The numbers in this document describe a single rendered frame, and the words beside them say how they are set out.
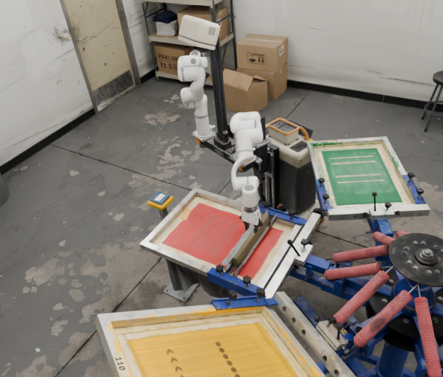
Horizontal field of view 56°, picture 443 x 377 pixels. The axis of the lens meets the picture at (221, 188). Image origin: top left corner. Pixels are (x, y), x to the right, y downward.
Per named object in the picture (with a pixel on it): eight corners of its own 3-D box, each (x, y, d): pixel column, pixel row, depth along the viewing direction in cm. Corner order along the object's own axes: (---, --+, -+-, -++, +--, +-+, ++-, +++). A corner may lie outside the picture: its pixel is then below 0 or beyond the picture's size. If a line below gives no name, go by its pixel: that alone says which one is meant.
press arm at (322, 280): (196, 241, 259) (194, 234, 256) (201, 235, 263) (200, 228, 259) (404, 322, 203) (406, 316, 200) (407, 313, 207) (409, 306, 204)
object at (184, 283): (173, 291, 272) (162, 247, 246) (176, 287, 275) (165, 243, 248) (234, 319, 252) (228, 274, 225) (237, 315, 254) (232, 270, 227)
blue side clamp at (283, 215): (255, 217, 260) (255, 209, 256) (259, 212, 263) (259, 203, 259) (300, 232, 246) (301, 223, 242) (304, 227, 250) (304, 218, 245)
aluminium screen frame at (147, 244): (141, 248, 246) (139, 244, 244) (195, 191, 283) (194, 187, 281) (259, 299, 211) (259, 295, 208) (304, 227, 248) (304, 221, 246)
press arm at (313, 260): (295, 264, 221) (295, 258, 218) (299, 256, 225) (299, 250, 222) (326, 276, 214) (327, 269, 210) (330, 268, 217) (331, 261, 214)
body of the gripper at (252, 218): (262, 204, 218) (263, 219, 225) (245, 198, 222) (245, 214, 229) (255, 212, 213) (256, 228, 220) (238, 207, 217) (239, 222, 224)
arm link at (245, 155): (253, 153, 226) (257, 191, 221) (229, 155, 226) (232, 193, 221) (253, 149, 217) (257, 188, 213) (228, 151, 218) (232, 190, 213)
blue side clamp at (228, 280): (208, 280, 225) (206, 272, 220) (212, 274, 228) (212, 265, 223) (257, 302, 211) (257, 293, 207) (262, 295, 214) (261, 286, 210)
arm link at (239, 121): (228, 110, 228) (263, 107, 228) (229, 116, 266) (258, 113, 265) (230, 136, 230) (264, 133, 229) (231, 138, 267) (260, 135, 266)
